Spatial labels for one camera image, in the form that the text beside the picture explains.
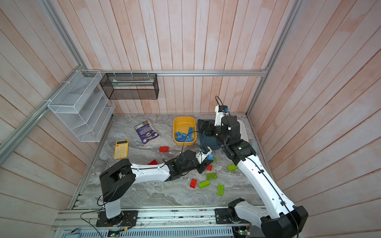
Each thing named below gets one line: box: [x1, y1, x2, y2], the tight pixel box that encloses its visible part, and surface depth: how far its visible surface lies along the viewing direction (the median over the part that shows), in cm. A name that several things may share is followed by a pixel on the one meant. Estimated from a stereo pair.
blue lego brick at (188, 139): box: [184, 136, 194, 142], surface depth 105 cm
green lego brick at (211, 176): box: [205, 173, 218, 180], surface depth 88 cm
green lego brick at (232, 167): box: [227, 164, 239, 172], surface depth 92 cm
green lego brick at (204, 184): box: [198, 180, 210, 189], surface depth 85 cm
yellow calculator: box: [114, 139, 129, 160], surface depth 100 cm
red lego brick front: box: [190, 178, 197, 189], surface depth 85 cm
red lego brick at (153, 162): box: [147, 159, 159, 166], surface depth 94 cm
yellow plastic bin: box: [173, 116, 197, 147], surface depth 112 cm
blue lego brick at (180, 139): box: [176, 135, 185, 142], surface depth 105 cm
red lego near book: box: [159, 146, 170, 153], surface depth 100 cm
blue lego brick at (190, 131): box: [188, 126, 194, 137], surface depth 110 cm
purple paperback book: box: [133, 119, 161, 146], surface depth 108 cm
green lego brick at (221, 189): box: [217, 183, 225, 196], surface depth 85 cm
